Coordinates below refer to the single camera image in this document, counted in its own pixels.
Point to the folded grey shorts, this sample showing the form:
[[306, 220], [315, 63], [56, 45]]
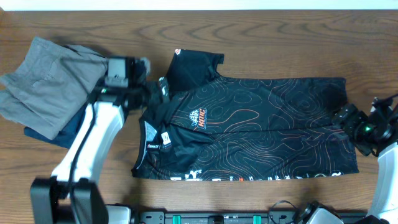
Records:
[[50, 85]]

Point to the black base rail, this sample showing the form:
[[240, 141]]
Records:
[[213, 218]]

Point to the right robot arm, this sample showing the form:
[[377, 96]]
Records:
[[374, 134]]

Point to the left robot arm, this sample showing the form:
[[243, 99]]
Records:
[[71, 194]]

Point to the black patterned sports jersey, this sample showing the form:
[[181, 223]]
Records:
[[217, 128]]

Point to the folded dark blue garment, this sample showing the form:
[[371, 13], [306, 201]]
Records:
[[67, 135]]

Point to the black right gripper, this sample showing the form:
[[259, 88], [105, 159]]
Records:
[[358, 117]]

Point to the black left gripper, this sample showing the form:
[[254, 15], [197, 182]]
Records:
[[156, 99]]

